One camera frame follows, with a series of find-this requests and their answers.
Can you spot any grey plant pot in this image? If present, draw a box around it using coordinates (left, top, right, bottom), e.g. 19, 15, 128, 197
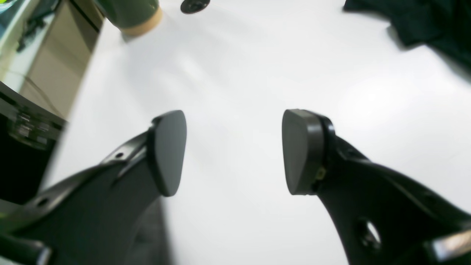
94, 0, 163, 36

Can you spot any black printed T-shirt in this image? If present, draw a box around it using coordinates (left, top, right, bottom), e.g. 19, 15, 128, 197
343, 0, 471, 72

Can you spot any right metal table grommet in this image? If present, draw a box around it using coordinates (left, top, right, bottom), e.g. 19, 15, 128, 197
180, 0, 210, 14

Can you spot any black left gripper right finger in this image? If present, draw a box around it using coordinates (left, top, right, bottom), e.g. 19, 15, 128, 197
281, 109, 471, 265

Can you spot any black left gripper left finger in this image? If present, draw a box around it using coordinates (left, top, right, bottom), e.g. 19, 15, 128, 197
0, 110, 187, 265

